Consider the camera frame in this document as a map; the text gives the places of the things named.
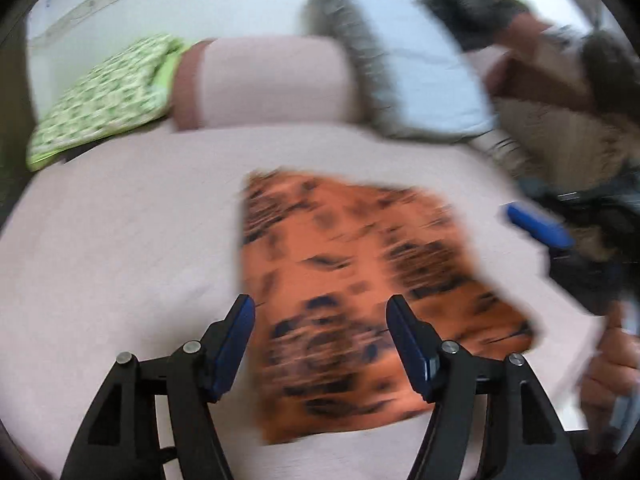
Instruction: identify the orange floral shirt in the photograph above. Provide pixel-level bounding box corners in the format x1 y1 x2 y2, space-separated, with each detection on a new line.
239 170 540 446

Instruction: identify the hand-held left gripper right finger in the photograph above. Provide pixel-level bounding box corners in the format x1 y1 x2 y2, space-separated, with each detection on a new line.
386 294 583 480

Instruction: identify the brown sofa back top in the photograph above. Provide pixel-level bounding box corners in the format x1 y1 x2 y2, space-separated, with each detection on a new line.
487 15 601 111

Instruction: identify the green checkered pillow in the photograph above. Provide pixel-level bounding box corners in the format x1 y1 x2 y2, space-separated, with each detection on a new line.
26 34 193 171

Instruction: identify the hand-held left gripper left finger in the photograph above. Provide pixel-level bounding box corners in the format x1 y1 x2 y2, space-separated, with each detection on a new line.
60 294 257 480

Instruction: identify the pink bolster cushion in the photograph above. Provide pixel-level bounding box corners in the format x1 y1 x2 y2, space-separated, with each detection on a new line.
170 35 363 132

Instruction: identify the striped floral sofa backrest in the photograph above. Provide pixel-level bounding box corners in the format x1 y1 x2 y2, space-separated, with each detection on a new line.
470 100 640 261

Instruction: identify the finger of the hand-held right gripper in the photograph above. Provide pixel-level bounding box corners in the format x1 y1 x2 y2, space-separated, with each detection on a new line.
502 202 576 252

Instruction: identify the brown jacket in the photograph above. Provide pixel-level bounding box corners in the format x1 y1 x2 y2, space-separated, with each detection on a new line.
580 30 640 116

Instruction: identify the person's right hand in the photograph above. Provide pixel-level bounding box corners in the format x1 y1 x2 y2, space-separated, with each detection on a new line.
580 302 640 443

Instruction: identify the white grey-fringed pillow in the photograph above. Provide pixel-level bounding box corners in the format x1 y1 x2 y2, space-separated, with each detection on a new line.
302 0 498 143

